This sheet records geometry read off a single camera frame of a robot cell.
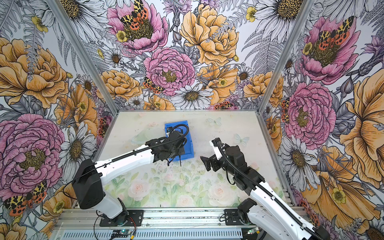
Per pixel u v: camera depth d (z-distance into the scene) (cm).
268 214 58
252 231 72
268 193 48
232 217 74
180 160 81
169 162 68
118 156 50
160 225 74
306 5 71
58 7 72
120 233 71
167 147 61
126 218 68
